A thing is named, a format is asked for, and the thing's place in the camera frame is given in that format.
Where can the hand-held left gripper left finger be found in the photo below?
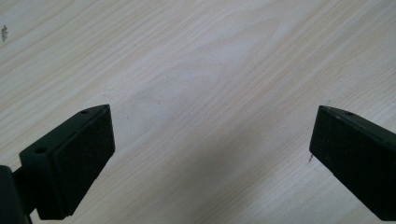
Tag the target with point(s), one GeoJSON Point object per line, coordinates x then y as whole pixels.
{"type": "Point", "coordinates": [71, 161]}

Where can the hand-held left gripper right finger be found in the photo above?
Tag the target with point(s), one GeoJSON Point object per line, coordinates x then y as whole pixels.
{"type": "Point", "coordinates": [358, 155]}

